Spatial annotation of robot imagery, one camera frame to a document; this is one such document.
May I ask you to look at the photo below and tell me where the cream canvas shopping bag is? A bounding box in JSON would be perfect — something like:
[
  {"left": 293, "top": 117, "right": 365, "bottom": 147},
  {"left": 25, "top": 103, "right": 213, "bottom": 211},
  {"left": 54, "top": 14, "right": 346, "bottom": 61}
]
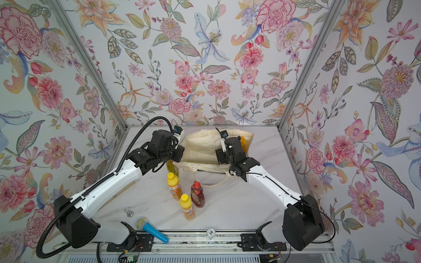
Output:
[{"left": 175, "top": 129, "right": 254, "bottom": 184}]

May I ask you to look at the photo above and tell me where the blue toy microphone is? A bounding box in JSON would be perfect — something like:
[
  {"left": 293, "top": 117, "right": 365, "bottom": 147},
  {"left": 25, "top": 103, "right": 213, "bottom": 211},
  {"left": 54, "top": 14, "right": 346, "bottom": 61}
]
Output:
[{"left": 136, "top": 218, "right": 169, "bottom": 244}]

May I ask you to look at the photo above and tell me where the black corrugated cable conduit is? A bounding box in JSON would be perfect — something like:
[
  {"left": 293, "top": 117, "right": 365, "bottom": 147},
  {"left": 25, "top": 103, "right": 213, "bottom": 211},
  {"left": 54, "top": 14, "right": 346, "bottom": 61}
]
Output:
[{"left": 36, "top": 116, "right": 174, "bottom": 259}]

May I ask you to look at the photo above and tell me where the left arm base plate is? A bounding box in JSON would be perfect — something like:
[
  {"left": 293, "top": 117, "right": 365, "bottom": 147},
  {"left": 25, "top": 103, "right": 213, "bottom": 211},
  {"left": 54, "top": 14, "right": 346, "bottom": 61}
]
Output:
[{"left": 106, "top": 232, "right": 154, "bottom": 253}]

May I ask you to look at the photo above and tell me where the aluminium rail frame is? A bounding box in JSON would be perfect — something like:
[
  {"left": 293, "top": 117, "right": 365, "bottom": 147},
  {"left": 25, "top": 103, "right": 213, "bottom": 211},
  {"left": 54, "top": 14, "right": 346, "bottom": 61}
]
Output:
[{"left": 53, "top": 230, "right": 339, "bottom": 263}]

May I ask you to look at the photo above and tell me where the orange bottle yellow cap rear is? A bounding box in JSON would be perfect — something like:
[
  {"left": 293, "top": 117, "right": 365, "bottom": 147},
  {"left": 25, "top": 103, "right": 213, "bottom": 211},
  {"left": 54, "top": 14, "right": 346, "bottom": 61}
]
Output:
[{"left": 167, "top": 172, "right": 183, "bottom": 201}]

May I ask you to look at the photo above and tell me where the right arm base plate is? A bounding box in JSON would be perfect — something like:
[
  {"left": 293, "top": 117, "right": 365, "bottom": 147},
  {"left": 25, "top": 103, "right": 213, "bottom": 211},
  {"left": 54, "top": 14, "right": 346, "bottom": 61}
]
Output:
[{"left": 237, "top": 233, "right": 288, "bottom": 253}]

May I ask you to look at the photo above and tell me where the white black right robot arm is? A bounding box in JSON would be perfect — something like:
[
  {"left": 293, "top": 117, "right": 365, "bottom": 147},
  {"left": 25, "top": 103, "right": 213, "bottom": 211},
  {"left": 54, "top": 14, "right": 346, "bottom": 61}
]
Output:
[{"left": 216, "top": 131, "right": 325, "bottom": 251}]

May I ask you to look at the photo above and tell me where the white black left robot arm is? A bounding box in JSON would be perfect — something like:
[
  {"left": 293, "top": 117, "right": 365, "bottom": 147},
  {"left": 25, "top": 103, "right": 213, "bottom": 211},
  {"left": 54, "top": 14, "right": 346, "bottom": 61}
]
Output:
[{"left": 54, "top": 126, "right": 184, "bottom": 250}]

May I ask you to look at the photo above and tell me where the orange bottle yellow cap front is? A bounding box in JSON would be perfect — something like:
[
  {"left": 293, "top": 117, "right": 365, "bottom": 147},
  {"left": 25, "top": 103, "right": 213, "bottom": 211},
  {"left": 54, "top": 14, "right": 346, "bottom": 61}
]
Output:
[{"left": 179, "top": 194, "right": 195, "bottom": 220}]

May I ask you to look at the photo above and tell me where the dark red bottle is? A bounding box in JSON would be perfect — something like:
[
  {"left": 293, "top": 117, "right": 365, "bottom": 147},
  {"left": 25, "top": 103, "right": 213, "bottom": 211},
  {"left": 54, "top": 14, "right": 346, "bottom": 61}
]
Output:
[{"left": 191, "top": 181, "right": 205, "bottom": 208}]

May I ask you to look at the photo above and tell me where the large orange dish soap bottle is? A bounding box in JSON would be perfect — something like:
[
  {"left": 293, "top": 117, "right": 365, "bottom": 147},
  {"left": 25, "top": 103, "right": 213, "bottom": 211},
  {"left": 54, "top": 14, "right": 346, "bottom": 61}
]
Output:
[{"left": 240, "top": 137, "right": 248, "bottom": 154}]

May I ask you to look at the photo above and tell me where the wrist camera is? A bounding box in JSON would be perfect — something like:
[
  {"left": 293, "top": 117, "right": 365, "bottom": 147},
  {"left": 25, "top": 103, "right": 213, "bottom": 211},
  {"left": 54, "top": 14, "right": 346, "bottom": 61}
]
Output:
[
  {"left": 219, "top": 130, "right": 229, "bottom": 152},
  {"left": 173, "top": 126, "right": 184, "bottom": 149}
]

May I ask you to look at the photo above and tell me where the green dish soap bottle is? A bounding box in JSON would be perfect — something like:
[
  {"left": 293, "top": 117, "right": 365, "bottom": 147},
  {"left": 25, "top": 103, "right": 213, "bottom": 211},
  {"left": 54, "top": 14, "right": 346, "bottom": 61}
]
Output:
[{"left": 166, "top": 160, "right": 179, "bottom": 176}]

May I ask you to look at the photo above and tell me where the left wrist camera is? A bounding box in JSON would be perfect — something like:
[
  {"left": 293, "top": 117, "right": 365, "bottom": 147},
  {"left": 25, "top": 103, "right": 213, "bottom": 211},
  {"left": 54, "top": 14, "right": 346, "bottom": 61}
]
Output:
[{"left": 173, "top": 126, "right": 184, "bottom": 149}]

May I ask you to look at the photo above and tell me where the orange bottle yellow cap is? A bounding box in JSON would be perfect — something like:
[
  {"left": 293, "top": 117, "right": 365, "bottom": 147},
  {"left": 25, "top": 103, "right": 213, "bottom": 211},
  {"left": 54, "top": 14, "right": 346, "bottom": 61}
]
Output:
[
  {"left": 179, "top": 194, "right": 195, "bottom": 220},
  {"left": 167, "top": 172, "right": 183, "bottom": 201}
]

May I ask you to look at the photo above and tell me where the green circuit board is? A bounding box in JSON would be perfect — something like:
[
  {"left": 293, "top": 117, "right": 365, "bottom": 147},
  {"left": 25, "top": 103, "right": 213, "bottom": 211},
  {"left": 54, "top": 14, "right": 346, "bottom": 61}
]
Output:
[{"left": 118, "top": 255, "right": 138, "bottom": 263}]

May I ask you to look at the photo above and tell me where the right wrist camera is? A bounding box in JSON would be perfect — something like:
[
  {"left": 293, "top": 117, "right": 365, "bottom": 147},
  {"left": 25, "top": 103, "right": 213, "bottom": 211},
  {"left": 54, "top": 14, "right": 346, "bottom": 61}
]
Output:
[{"left": 219, "top": 130, "right": 229, "bottom": 152}]

